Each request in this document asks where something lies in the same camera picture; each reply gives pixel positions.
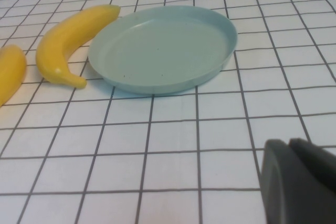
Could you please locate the long yellow banana green tip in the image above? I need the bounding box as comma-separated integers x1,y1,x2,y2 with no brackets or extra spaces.
0,45,27,107

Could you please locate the short curved yellow banana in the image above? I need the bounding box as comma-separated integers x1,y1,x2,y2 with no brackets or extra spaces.
36,4,121,90

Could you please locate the white grid-pattern tablecloth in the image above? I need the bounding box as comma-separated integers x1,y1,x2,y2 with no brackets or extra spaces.
0,0,336,224

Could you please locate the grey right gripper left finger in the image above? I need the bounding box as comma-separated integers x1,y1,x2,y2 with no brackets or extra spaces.
259,139,336,224

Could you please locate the light blue round plate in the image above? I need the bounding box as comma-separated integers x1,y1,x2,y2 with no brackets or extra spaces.
88,5,238,97

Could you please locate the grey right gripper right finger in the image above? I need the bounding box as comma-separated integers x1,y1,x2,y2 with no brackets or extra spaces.
288,137,336,191

